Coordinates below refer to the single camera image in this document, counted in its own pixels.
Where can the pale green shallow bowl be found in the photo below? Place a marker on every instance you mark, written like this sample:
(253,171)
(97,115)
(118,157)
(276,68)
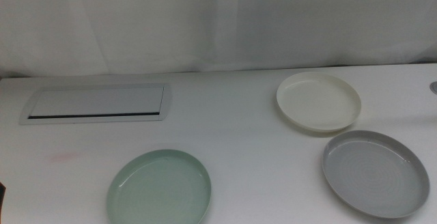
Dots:
(160,190)

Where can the cream white shallow bowl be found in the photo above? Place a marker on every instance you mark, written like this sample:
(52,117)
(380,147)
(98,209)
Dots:
(317,102)

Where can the white fabric backdrop curtain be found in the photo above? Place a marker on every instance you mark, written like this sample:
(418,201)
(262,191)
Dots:
(205,22)

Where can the grey shallow bowl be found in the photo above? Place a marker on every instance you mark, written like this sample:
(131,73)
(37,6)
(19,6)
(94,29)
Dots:
(375,176)

